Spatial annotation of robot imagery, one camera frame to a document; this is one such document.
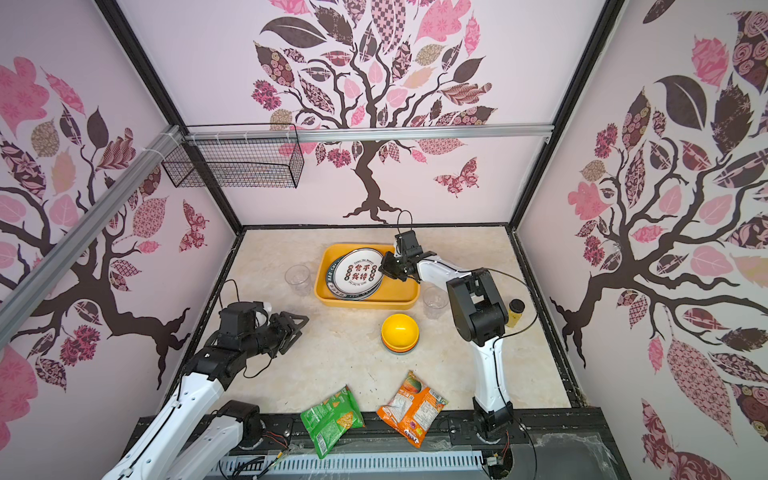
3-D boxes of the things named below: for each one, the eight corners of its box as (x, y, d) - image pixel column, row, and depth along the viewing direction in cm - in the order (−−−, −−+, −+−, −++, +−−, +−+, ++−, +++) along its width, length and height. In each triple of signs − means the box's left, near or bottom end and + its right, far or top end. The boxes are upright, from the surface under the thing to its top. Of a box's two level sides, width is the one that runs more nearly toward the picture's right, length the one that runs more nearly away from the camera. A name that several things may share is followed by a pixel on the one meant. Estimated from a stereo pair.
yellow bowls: (381, 357, 87) (381, 348, 83) (382, 322, 95) (381, 313, 90) (419, 357, 87) (421, 348, 83) (417, 322, 95) (419, 313, 90)
